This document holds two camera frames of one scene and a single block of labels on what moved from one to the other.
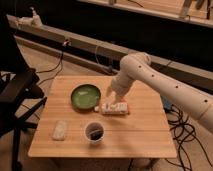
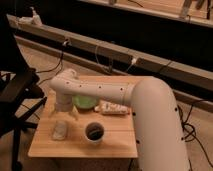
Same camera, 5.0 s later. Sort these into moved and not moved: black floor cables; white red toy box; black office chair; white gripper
Moved: white gripper
Not moved: white red toy box; black office chair; black floor cables
